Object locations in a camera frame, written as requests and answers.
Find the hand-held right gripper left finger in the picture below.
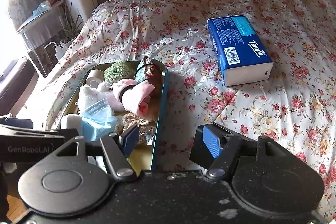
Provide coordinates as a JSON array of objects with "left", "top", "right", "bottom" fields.
[{"left": 62, "top": 124, "right": 139, "bottom": 179}]

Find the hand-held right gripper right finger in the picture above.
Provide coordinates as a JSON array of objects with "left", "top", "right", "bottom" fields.
[{"left": 189, "top": 122, "right": 280, "bottom": 179}]

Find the cream lace doily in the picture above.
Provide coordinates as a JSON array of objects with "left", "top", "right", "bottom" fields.
[{"left": 115, "top": 111, "right": 158, "bottom": 146}]

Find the teal and gold metal tin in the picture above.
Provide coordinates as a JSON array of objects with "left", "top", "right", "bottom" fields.
[{"left": 56, "top": 59, "right": 169, "bottom": 172}]

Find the blue face mask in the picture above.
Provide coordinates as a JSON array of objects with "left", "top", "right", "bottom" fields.
[{"left": 79, "top": 98, "right": 118, "bottom": 142}]

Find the pink cloth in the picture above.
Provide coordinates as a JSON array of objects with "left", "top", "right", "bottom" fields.
[{"left": 106, "top": 78, "right": 156, "bottom": 116}]

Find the small white tissue pack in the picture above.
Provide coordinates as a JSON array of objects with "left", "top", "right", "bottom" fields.
[{"left": 64, "top": 114, "right": 83, "bottom": 133}]

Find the white plush toy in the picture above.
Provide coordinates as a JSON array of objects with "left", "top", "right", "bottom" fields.
[{"left": 77, "top": 81, "right": 116, "bottom": 112}]

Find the green knitted scrubber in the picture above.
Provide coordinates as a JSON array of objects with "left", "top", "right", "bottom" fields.
[{"left": 104, "top": 61, "right": 132, "bottom": 83}]

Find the multicoloured towel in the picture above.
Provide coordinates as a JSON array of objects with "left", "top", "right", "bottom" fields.
[{"left": 134, "top": 55, "right": 165, "bottom": 96}]

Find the beige bandage roll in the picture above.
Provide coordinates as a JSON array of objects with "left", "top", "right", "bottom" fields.
[{"left": 83, "top": 69, "right": 106, "bottom": 88}]

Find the brown chair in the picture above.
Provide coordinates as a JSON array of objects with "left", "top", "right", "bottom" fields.
[{"left": 0, "top": 57, "right": 39, "bottom": 116}]

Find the large blue tissue pack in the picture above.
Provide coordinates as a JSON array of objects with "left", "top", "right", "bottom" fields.
[{"left": 207, "top": 15, "right": 274, "bottom": 87}]

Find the white squeeze bottle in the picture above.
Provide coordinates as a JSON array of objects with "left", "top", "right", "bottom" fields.
[{"left": 43, "top": 41, "right": 68, "bottom": 61}]

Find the glass side table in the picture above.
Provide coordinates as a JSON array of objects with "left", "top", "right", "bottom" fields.
[{"left": 16, "top": 6, "right": 67, "bottom": 75}]

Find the green potted plant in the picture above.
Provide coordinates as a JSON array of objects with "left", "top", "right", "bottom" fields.
[{"left": 60, "top": 3, "right": 85, "bottom": 44}]

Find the crumpled blue cloth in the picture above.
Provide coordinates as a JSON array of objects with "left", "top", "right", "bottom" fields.
[{"left": 32, "top": 2, "right": 52, "bottom": 17}]

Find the floral bedspread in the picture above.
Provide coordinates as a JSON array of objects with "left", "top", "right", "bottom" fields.
[{"left": 16, "top": 0, "right": 336, "bottom": 219}]

